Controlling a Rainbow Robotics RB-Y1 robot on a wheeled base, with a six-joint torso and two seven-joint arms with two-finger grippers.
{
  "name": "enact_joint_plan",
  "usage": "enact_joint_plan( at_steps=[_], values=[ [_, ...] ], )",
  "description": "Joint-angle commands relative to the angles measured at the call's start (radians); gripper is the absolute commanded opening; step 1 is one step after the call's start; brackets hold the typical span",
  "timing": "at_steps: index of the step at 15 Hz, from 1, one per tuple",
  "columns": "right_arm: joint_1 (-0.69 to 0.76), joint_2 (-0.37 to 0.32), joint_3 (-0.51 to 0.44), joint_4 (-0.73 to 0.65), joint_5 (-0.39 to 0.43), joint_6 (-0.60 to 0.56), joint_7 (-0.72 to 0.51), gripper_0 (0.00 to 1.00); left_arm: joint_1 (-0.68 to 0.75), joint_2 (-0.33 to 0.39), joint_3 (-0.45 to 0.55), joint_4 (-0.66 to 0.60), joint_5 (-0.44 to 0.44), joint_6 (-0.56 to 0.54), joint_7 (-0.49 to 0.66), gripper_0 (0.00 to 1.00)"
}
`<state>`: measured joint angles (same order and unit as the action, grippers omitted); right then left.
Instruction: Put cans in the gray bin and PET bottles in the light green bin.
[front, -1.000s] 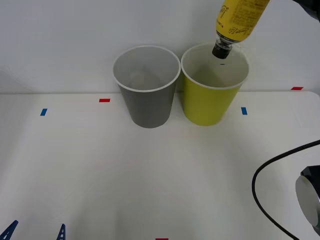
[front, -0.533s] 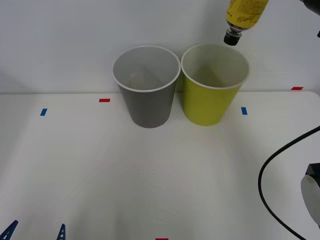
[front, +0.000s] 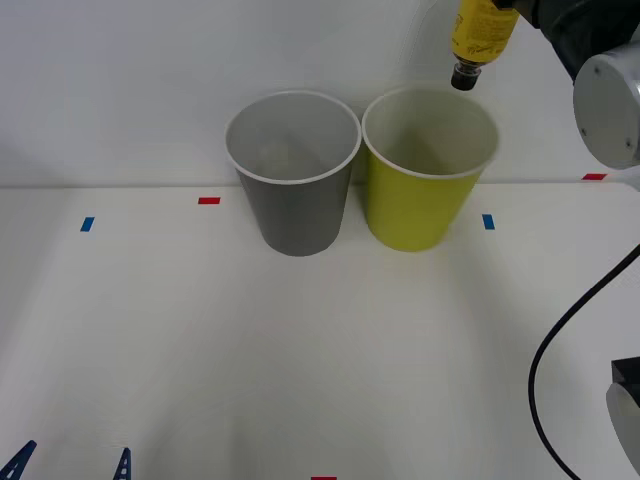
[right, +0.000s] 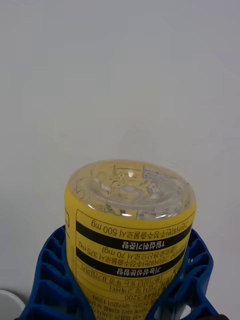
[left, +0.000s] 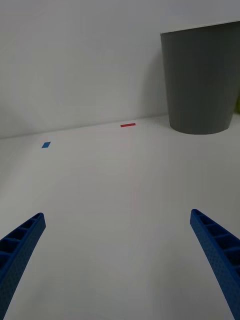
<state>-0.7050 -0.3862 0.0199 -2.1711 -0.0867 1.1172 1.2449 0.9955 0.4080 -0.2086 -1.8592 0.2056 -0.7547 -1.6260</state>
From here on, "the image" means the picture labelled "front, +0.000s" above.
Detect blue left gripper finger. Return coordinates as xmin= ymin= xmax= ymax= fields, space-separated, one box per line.
xmin=112 ymin=447 xmax=133 ymax=480
xmin=0 ymin=439 xmax=38 ymax=480

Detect yellow bottle with black cap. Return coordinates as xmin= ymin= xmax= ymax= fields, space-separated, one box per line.
xmin=449 ymin=0 xmax=522 ymax=93

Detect yellow-green plastic waste bin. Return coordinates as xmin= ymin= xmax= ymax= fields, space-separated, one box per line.
xmin=360 ymin=85 xmax=501 ymax=253

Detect grey plastic waste bin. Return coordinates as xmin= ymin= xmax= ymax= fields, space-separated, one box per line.
xmin=223 ymin=89 xmax=362 ymax=258

